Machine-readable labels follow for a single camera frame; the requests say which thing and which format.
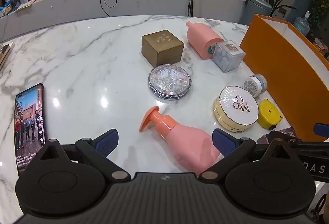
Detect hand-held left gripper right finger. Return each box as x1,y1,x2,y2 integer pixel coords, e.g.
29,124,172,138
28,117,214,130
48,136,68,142
198,128,292,181

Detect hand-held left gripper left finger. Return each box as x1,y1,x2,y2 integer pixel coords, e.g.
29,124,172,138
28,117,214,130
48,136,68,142
38,129,130,181

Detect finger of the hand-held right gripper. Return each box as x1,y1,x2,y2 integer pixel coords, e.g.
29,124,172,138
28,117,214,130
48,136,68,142
313,123,329,137
269,131,329,155

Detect dark patterned box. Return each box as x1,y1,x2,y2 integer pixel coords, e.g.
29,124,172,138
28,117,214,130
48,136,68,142
257,127,297,145

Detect white round cushion compact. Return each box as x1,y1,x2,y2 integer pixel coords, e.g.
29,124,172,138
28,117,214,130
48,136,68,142
214,86,259,134

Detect pink pump bottle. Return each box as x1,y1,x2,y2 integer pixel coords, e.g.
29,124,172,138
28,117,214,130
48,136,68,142
139,107,221,173

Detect yellow tape measure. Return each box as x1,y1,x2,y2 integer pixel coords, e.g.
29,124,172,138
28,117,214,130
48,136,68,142
258,99,283,129

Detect small glitter jar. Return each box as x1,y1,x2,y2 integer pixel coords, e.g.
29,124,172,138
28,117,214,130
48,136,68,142
243,74,268,98

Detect orange storage box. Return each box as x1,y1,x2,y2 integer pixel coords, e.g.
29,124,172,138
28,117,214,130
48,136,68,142
240,13,329,142

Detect glitter compact mirror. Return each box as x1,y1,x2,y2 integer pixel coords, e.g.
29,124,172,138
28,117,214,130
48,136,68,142
148,64,191,102

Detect clear plastic box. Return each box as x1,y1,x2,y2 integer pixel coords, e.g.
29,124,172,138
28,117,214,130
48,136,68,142
211,40,244,73

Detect pink bottle with narrow neck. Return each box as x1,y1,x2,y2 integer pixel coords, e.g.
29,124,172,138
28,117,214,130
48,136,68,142
185,21,225,59

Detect gold jewelry box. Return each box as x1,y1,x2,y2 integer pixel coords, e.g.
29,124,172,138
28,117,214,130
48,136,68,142
141,30,185,66

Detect black smartphone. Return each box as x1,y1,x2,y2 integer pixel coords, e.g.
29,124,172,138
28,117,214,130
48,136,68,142
15,83,47,177

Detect open cardboard box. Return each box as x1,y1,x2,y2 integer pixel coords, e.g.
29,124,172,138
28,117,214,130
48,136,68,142
312,37,329,57

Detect blue water jug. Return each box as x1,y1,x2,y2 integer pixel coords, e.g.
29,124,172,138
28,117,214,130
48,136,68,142
293,16,310,36

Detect leafy green pothos plant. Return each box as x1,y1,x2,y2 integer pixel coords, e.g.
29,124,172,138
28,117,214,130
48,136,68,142
307,0,329,42

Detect wooden tray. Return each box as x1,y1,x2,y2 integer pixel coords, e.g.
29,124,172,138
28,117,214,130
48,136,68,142
0,42,14,71

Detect grey trash can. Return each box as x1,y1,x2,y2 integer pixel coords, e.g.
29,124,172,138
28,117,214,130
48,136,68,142
243,0,273,24

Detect marble media bench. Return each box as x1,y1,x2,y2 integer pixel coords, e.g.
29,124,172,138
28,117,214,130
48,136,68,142
0,0,247,43

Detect paper sheets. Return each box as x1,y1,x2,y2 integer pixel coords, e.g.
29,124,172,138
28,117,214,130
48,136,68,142
15,0,39,12

